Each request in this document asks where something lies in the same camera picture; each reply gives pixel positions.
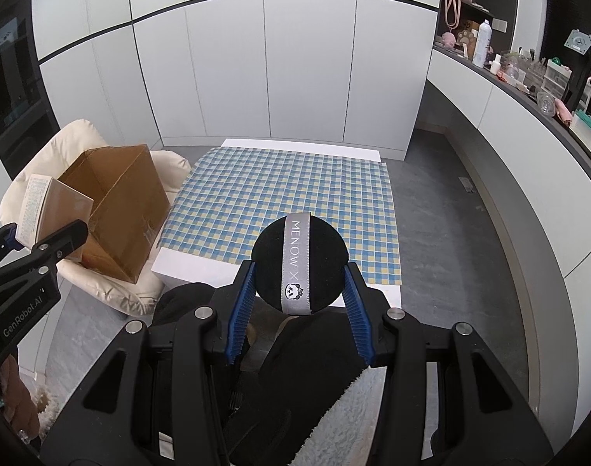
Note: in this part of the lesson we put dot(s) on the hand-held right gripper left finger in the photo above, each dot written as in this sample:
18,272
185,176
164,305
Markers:
242,310

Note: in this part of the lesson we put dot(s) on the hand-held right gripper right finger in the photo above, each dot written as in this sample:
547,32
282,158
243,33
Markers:
359,315

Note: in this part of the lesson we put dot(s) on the beige printed carton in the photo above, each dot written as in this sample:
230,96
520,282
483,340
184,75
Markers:
57,208

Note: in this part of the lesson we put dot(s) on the black powder puff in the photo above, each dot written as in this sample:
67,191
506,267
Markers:
271,262

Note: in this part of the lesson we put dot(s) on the brown cardboard box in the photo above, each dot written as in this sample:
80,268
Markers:
120,204

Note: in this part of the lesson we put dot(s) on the person's left forearm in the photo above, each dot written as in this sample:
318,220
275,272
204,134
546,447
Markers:
18,393

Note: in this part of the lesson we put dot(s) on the person's black pants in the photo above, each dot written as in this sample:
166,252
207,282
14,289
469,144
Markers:
305,359

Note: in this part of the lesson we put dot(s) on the cream cushioned armchair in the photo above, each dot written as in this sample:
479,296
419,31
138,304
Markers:
76,138

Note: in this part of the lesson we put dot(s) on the white fleece garment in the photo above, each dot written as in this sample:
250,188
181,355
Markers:
353,422

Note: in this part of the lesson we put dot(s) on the blue yellow checkered tablecloth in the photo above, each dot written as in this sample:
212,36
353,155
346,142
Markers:
285,184

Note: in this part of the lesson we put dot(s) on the black built-in appliance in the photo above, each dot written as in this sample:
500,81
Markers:
13,87

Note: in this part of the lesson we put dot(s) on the floor outlet cover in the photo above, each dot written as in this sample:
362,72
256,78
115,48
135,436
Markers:
466,184

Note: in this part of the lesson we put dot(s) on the clear glass cup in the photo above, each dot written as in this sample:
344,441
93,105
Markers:
546,104

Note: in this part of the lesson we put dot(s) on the small white bottle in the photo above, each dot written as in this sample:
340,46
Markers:
496,67

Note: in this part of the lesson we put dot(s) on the pink soft item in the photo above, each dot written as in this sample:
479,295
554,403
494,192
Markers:
562,111

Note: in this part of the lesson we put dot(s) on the small pink plush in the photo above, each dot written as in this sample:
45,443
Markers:
448,41

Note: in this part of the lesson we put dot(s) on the white green filter box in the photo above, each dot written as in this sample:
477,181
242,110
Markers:
589,138

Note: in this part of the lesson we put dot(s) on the brown paw-print box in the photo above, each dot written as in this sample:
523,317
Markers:
465,41

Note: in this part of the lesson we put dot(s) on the white spray bottle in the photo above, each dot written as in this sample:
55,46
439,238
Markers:
482,43

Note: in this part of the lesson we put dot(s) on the clear drawer organizer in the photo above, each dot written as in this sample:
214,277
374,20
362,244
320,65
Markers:
556,81

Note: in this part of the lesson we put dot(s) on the grey square mounting plate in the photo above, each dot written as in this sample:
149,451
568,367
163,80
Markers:
579,41

